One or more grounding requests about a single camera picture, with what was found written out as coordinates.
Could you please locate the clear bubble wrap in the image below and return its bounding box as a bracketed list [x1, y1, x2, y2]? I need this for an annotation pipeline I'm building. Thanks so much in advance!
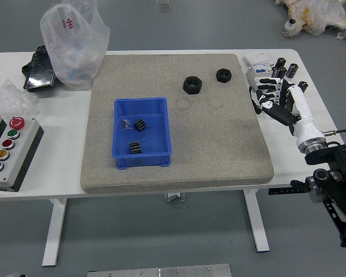
[0, 79, 40, 116]

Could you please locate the small metal floor plate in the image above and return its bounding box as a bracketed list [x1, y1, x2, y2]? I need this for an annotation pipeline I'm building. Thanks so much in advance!
[157, 0, 173, 13]

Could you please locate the blue plastic box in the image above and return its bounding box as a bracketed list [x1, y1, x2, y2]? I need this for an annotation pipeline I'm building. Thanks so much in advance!
[111, 97, 173, 170]

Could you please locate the translucent white plastic bag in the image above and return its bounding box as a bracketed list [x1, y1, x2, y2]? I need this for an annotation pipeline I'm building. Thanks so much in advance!
[40, 0, 111, 90]

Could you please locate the metal table bracket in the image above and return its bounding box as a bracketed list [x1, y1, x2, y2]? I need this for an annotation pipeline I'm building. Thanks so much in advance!
[164, 192, 187, 203]

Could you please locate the plastic-wrapped yellow bundle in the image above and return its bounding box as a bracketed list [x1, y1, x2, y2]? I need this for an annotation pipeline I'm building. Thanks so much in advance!
[275, 0, 346, 47]

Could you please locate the big black hex nut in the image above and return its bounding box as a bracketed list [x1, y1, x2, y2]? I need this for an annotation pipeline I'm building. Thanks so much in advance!
[182, 76, 203, 95]

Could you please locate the black power cord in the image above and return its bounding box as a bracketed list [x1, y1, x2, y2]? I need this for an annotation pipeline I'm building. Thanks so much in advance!
[249, 85, 263, 115]

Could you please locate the small black gear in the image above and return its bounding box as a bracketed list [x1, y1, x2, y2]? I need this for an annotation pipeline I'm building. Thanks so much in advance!
[133, 118, 147, 132]

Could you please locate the small black hex nut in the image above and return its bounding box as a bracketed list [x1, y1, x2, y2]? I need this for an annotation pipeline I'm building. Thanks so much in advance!
[215, 68, 234, 84]

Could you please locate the grey metal plate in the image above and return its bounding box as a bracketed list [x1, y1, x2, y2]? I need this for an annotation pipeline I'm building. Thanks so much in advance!
[87, 263, 232, 277]

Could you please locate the black plastic tray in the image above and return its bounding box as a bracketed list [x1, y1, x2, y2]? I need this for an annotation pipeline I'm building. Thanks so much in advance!
[22, 45, 58, 93]

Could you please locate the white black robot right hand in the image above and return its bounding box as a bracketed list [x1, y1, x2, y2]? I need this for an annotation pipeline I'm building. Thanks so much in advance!
[255, 77, 326, 147]

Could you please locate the grey-brown mat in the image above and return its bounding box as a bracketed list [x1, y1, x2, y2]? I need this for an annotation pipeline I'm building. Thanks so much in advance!
[80, 53, 274, 193]

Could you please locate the grey push-button control box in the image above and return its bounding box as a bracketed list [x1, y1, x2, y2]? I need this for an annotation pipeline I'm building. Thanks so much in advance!
[0, 111, 44, 193]

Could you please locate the white circuit breaker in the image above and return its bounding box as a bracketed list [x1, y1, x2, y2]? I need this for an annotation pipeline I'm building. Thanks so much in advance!
[246, 62, 273, 93]

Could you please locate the white table leg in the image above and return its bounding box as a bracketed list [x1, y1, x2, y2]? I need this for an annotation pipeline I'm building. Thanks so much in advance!
[243, 189, 270, 253]
[42, 198, 67, 268]

